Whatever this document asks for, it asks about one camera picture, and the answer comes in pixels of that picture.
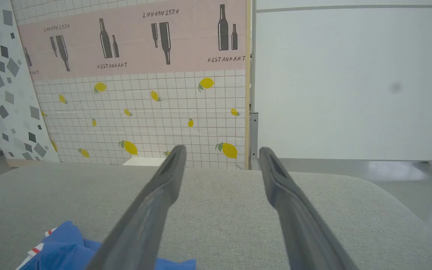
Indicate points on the white partition board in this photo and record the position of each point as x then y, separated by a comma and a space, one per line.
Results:
351, 82

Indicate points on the blue and white garment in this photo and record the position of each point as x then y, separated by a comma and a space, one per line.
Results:
62, 247

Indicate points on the lemon print partition panel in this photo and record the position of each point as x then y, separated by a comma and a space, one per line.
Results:
144, 105

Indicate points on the grey terrazzo print panel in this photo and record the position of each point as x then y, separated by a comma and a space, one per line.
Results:
9, 93

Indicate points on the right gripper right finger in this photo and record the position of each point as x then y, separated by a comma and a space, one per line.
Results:
306, 232

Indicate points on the white box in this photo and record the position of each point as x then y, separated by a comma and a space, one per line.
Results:
143, 161

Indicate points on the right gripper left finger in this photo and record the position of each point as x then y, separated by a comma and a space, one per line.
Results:
141, 225

